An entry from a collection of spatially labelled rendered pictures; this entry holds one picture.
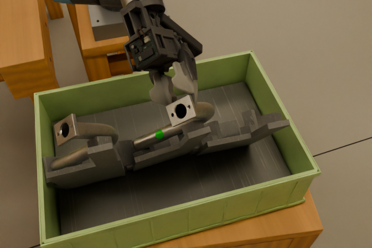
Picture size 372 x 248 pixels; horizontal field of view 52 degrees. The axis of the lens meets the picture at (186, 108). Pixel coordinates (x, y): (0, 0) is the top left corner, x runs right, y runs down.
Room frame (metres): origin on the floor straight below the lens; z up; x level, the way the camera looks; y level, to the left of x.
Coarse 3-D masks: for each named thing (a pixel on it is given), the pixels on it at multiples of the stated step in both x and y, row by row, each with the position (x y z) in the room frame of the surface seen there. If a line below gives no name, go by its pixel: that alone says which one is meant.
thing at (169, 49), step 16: (144, 0) 0.57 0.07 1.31; (160, 0) 0.58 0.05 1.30; (128, 16) 0.55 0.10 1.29; (144, 16) 0.54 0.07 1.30; (128, 32) 0.52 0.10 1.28; (144, 32) 0.50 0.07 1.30; (160, 32) 0.51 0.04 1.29; (128, 48) 0.51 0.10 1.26; (144, 48) 0.48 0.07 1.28; (160, 48) 0.47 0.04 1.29; (176, 48) 0.51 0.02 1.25; (144, 64) 0.46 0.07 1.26; (160, 64) 0.49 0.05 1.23
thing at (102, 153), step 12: (96, 144) 0.38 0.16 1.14; (108, 144) 0.37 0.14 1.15; (96, 156) 0.37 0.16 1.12; (108, 156) 0.38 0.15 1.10; (72, 168) 0.39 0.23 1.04; (84, 168) 0.39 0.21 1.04; (96, 168) 0.40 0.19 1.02; (108, 168) 0.41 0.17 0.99; (120, 168) 0.43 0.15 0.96; (60, 180) 0.39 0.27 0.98; (72, 180) 0.40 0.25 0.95; (84, 180) 0.42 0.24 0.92; (96, 180) 0.44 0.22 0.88
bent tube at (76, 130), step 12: (72, 120) 0.39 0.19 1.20; (60, 132) 0.38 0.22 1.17; (72, 132) 0.37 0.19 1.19; (84, 132) 0.39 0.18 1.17; (96, 132) 0.40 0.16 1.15; (108, 132) 0.41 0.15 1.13; (60, 144) 0.36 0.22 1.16; (72, 156) 0.44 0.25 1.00; (84, 156) 0.43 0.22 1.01; (60, 168) 0.43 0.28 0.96
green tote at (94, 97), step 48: (48, 96) 0.65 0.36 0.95; (96, 96) 0.69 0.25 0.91; (144, 96) 0.72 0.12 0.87; (48, 144) 0.54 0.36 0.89; (288, 144) 0.53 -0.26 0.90; (48, 192) 0.39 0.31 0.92; (240, 192) 0.37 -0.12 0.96; (288, 192) 0.41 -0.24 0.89; (48, 240) 0.27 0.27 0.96; (96, 240) 0.29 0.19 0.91; (144, 240) 0.31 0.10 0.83
